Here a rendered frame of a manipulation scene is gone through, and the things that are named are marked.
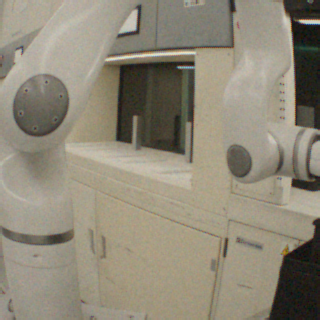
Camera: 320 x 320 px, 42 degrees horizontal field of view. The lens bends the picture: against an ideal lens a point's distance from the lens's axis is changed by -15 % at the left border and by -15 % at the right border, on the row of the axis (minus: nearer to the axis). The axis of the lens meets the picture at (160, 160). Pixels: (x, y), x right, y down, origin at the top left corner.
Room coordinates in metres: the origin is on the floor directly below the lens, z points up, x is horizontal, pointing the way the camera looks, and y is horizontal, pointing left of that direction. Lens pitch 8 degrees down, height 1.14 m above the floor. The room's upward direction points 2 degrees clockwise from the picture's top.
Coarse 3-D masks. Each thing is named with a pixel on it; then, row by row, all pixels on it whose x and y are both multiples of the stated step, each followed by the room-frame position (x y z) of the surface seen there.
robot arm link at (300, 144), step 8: (304, 128) 0.67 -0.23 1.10; (312, 128) 0.67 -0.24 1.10; (304, 136) 0.64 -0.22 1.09; (312, 136) 0.65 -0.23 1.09; (296, 144) 0.65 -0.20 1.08; (304, 144) 0.63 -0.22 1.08; (296, 152) 0.64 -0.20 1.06; (304, 152) 0.63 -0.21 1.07; (296, 160) 0.64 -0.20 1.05; (304, 160) 0.63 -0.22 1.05; (296, 168) 0.64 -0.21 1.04; (304, 168) 0.63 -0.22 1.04; (304, 176) 0.64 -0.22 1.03
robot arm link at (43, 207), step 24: (0, 144) 0.60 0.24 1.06; (0, 168) 0.58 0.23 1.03; (24, 168) 0.58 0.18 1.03; (48, 168) 0.60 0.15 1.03; (0, 192) 0.55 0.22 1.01; (24, 192) 0.53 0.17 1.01; (48, 192) 0.55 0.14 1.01; (0, 216) 0.54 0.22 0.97; (24, 216) 0.52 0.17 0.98; (48, 216) 0.53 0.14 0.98; (72, 216) 0.58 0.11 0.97; (24, 240) 0.52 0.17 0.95; (48, 240) 0.53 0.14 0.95
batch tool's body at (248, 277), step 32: (288, 0) 1.06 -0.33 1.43; (288, 32) 1.11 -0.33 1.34; (288, 96) 1.10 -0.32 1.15; (256, 192) 1.17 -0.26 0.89; (288, 192) 1.11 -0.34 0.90; (256, 224) 1.15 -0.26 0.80; (288, 224) 1.06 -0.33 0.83; (224, 256) 1.24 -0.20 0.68; (256, 256) 1.14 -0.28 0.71; (224, 288) 1.23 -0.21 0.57; (256, 288) 1.12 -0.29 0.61
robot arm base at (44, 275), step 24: (72, 240) 0.57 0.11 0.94; (24, 264) 0.52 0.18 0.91; (48, 264) 0.53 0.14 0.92; (72, 264) 0.56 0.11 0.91; (24, 288) 0.52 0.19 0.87; (48, 288) 0.52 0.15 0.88; (72, 288) 0.55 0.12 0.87; (24, 312) 0.52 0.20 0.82; (48, 312) 0.52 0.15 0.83; (72, 312) 0.55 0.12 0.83
